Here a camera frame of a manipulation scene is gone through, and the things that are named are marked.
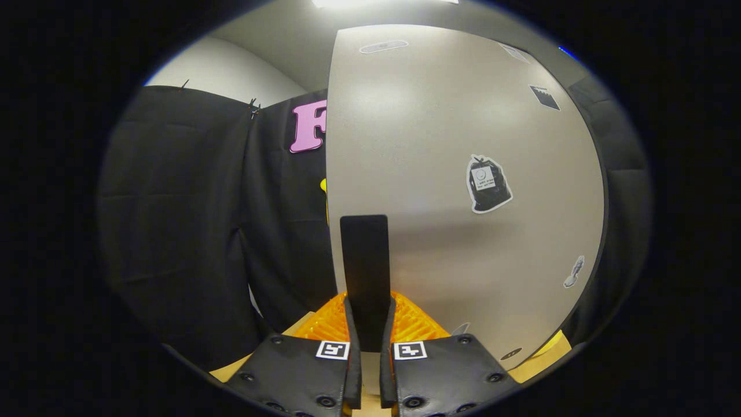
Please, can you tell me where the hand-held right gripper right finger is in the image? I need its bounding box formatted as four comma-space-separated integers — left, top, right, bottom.
379, 291, 519, 417

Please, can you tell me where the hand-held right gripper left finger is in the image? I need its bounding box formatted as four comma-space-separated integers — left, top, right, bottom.
223, 292, 362, 417

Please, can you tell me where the black cabinet door handle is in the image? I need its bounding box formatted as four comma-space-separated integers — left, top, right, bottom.
339, 214, 392, 353

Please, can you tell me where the grey cabinet door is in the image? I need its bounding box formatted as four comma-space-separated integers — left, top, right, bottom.
325, 24, 608, 371

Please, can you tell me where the black backdrop cloth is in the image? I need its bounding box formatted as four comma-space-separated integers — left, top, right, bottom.
98, 72, 652, 371

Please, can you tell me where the large ceiling light panel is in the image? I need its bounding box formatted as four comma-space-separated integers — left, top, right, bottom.
313, 0, 459, 9

